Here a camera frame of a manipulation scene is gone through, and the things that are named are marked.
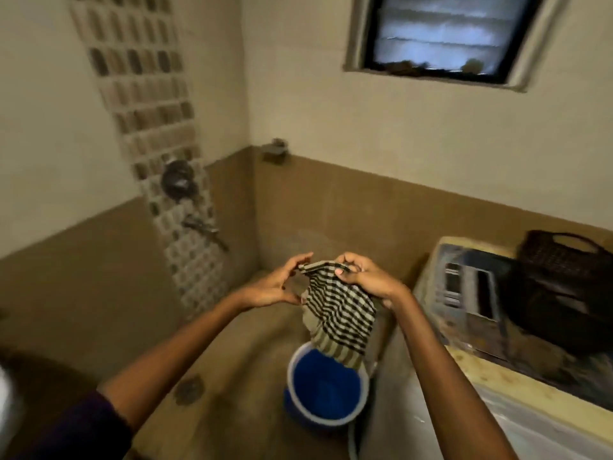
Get person's left hand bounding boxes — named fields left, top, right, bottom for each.
left=242, top=253, right=314, bottom=310

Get person's right hand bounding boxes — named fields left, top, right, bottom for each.
left=334, top=252, right=412, bottom=304

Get black and white checkered cloth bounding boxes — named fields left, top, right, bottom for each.
left=298, top=260, right=379, bottom=370

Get person's right forearm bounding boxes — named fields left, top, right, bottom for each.
left=390, top=288, right=520, bottom=460

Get person's left forearm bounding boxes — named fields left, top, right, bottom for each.
left=97, top=285, right=250, bottom=433

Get metal corner soap holder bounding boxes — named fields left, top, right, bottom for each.
left=261, top=138, right=289, bottom=163

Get blue plastic bucket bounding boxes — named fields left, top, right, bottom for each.
left=284, top=341, right=370, bottom=427

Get round metal shower mixer valve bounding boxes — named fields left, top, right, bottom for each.
left=161, top=159, right=200, bottom=203

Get white washing machine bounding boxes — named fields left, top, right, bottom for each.
left=357, top=237, right=613, bottom=460

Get round floor drain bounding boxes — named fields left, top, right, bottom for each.
left=173, top=376, right=206, bottom=408

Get dark woven basket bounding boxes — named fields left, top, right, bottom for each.
left=503, top=230, right=613, bottom=357

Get dark purple sleeve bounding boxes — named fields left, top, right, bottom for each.
left=14, top=390, right=134, bottom=460

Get metal wall tap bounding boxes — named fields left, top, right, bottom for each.
left=182, top=214, right=230, bottom=252

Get window with dark frame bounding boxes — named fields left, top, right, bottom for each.
left=343, top=0, right=571, bottom=93

